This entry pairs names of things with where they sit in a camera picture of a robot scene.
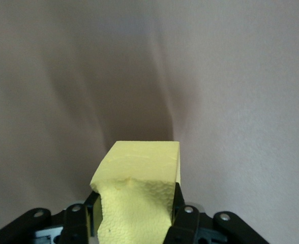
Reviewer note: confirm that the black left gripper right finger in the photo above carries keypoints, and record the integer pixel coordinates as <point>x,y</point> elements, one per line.
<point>190,228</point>

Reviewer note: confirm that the brown table cover sheet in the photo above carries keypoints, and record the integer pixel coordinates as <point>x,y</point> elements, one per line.
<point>149,63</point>

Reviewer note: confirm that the yellow foam cube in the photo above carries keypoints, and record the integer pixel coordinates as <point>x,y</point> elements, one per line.
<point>139,165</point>

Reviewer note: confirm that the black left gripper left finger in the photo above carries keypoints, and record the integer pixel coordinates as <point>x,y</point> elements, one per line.
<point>73,223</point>

